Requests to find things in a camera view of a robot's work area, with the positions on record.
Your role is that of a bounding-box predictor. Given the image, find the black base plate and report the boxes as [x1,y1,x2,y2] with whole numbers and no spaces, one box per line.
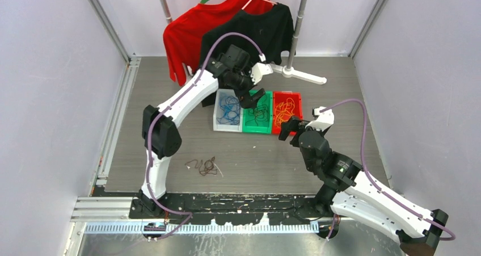
[128,193,333,225]

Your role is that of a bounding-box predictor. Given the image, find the red plastic bin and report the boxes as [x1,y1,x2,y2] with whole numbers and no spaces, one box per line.
[271,91,302,135]

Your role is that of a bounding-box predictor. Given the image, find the white slotted cable duct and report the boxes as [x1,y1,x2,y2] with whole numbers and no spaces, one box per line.
[85,221,319,234]

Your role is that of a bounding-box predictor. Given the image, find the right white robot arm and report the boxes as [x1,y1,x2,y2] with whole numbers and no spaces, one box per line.
[279,116,449,255]

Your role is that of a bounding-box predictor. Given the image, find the black t-shirt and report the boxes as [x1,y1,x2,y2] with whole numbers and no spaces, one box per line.
[193,3,294,90]

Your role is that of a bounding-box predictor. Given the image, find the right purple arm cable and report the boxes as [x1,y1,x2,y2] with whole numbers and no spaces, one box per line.
[318,98,456,241]

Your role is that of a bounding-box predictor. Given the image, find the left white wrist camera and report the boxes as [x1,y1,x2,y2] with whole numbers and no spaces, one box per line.
[250,62,273,85]

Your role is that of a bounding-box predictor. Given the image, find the brown wire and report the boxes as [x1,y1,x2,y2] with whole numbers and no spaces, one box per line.
[246,94,272,128]
[185,156,220,177]

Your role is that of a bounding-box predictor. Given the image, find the white clothes rack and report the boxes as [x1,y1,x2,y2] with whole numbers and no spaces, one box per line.
[160,0,327,85]

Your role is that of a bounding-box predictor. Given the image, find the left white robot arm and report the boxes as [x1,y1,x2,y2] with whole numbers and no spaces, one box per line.
[129,45,273,219]

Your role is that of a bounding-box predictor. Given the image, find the blue wire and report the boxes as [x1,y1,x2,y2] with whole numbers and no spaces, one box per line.
[217,95,242,127]

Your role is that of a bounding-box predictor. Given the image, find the white plastic bin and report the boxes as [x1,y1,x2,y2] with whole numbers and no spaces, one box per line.
[213,89,243,132]

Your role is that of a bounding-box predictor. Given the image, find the red t-shirt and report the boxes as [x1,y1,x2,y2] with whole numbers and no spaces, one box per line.
[163,0,281,86]

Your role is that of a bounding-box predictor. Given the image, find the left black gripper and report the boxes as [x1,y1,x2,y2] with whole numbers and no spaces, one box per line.
[230,64,265,109]

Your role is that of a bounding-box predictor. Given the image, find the green plastic bin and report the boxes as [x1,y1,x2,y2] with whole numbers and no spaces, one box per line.
[242,91,273,134]

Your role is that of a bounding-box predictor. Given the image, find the yellow wire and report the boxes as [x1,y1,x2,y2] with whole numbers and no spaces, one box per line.
[274,96,303,129]

